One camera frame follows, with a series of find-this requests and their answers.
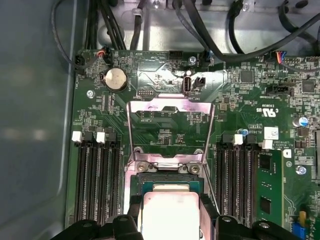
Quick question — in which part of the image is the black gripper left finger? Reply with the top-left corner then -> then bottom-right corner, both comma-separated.
58,193 -> 143,240

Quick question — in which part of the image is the large blue silver capacitor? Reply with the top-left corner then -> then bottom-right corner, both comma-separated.
292,115 -> 310,128

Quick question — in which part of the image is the internal USB port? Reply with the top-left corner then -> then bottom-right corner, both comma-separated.
183,74 -> 193,96

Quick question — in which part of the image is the black open PC case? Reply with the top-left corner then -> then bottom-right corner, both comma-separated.
0,0 -> 320,240

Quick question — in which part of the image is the thick black cable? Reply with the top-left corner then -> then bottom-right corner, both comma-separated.
173,0 -> 320,63

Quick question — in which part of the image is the blue board connector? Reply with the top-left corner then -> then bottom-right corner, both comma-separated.
292,211 -> 309,240

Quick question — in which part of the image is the metal locking lever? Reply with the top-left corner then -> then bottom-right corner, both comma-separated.
202,159 -> 222,217
123,161 -> 135,221

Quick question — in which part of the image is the green RAM stick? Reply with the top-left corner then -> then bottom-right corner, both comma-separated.
255,147 -> 286,240

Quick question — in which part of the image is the square black chip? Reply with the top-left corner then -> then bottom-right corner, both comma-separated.
240,70 -> 254,83

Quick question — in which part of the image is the thin grey cable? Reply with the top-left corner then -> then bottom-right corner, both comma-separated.
51,0 -> 87,73

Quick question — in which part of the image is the green motherboard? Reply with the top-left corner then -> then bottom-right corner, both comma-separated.
66,48 -> 320,240

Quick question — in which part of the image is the metal socket cover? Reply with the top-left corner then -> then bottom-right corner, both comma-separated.
125,96 -> 216,167

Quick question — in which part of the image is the multicolour wire connector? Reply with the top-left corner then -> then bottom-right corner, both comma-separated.
274,50 -> 288,65

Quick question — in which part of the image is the silver CPU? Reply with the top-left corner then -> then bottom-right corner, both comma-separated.
139,180 -> 202,240

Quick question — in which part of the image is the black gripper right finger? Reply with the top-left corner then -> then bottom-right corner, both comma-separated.
199,194 -> 301,240

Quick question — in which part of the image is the silver coin battery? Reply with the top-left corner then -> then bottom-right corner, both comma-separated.
104,67 -> 129,93

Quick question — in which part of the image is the CPU socket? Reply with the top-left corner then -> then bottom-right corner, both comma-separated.
123,147 -> 221,240

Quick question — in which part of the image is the white label sticker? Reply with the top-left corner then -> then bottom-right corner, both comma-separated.
264,126 -> 280,140

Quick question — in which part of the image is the black cable bundle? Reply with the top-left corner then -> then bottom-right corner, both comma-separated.
86,0 -> 126,51

